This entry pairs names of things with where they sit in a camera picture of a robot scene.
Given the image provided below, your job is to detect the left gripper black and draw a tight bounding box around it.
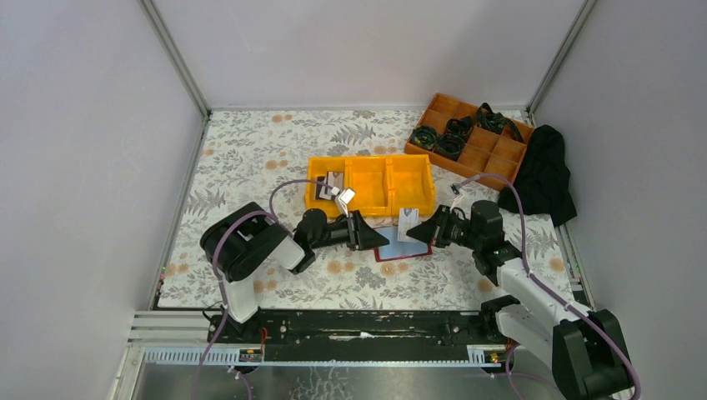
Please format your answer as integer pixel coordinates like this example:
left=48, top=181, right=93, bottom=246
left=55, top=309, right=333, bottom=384
left=309, top=208, right=389, bottom=251

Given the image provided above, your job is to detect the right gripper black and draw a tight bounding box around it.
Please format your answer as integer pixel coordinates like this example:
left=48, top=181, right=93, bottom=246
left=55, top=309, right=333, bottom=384
left=406, top=205, right=482, bottom=251

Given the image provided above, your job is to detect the white credit card with logo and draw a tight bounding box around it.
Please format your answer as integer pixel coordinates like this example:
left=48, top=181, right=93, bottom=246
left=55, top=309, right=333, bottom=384
left=397, top=207, right=419, bottom=243

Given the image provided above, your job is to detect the yellow three-compartment bin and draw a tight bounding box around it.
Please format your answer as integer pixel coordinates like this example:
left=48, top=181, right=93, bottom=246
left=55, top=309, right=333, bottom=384
left=307, top=154, right=436, bottom=218

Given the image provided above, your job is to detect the grey credit card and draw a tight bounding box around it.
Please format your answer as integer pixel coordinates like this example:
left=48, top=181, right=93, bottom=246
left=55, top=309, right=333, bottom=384
left=324, top=171, right=344, bottom=189

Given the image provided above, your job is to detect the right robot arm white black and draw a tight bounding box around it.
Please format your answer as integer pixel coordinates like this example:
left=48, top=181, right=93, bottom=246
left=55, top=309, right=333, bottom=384
left=406, top=200, right=638, bottom=399

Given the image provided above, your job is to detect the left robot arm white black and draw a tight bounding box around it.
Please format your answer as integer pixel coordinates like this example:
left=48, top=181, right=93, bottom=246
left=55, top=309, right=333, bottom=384
left=199, top=202, right=389, bottom=343

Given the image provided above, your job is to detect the black white striped card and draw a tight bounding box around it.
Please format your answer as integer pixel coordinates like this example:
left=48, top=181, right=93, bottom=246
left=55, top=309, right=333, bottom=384
left=314, top=184, right=331, bottom=201

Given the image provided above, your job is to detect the orange wooden divider tray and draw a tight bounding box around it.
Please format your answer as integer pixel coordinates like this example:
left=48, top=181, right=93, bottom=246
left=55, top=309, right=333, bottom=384
left=404, top=92, right=534, bottom=182

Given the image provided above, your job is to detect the black cloth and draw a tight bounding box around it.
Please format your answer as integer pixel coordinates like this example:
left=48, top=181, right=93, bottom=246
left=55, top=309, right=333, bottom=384
left=514, top=125, right=577, bottom=227

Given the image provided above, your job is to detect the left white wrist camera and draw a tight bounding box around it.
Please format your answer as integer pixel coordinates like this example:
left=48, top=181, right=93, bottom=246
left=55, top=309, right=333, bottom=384
left=331, top=187, right=356, bottom=217

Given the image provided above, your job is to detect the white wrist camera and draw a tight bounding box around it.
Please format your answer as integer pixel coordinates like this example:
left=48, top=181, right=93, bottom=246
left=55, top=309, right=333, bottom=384
left=331, top=187, right=356, bottom=217
left=450, top=183, right=464, bottom=210

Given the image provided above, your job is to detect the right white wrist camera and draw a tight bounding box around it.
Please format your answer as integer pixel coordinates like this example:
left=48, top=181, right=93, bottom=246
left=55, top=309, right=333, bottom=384
left=450, top=183, right=464, bottom=210

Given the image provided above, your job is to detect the rolled black strap middle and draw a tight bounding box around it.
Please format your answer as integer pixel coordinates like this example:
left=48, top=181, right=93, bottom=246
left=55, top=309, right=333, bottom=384
left=436, top=117, right=475, bottom=163

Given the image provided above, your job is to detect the rolled black strap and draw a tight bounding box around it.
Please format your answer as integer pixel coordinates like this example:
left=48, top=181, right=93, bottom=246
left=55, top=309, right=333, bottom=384
left=410, top=125, right=441, bottom=153
left=436, top=117, right=475, bottom=163

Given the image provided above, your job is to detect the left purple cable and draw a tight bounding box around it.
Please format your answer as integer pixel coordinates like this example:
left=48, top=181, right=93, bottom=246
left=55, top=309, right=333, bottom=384
left=190, top=178, right=338, bottom=400

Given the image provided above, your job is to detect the purple cable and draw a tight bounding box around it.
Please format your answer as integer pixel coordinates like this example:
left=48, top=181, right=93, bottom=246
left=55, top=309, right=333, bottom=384
left=190, top=178, right=338, bottom=400
left=453, top=172, right=643, bottom=400

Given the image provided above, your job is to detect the rolled black strap left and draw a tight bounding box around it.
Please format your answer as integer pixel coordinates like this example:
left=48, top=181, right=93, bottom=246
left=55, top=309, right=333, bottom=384
left=410, top=125, right=441, bottom=153

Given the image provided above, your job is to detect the loose black strap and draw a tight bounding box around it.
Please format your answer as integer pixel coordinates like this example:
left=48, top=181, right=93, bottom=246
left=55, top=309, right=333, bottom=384
left=475, top=102, right=526, bottom=145

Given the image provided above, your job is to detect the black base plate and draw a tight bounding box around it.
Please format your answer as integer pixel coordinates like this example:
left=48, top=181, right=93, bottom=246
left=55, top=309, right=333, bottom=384
left=207, top=296, right=518, bottom=354

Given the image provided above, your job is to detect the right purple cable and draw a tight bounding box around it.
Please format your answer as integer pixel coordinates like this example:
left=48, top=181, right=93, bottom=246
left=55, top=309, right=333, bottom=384
left=453, top=172, right=643, bottom=400

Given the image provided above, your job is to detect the aluminium slotted rail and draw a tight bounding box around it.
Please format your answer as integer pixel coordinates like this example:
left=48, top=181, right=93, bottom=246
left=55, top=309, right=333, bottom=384
left=144, top=345, right=514, bottom=368

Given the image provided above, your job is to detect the right aluminium corner post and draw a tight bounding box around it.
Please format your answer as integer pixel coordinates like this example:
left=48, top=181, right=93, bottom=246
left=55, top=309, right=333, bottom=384
left=526, top=0, right=599, bottom=118

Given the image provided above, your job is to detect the aluminium corner post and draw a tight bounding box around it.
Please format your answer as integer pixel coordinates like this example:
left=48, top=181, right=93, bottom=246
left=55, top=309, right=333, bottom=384
left=138, top=0, right=210, bottom=118
left=526, top=0, right=599, bottom=118

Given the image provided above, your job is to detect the left aluminium corner post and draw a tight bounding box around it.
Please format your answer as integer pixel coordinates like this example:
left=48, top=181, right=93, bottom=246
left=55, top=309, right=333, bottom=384
left=138, top=0, right=210, bottom=118

